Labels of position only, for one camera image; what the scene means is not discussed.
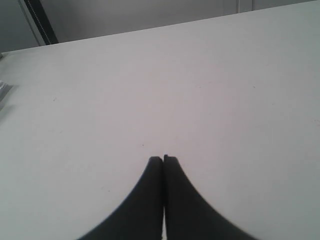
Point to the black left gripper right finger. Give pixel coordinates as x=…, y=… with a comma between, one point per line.
x=187, y=214

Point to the black vertical post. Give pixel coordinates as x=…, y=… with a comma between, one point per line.
x=41, y=21

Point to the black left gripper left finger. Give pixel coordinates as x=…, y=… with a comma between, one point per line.
x=140, y=215

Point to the grey object at table edge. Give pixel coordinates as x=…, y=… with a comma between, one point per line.
x=5, y=89

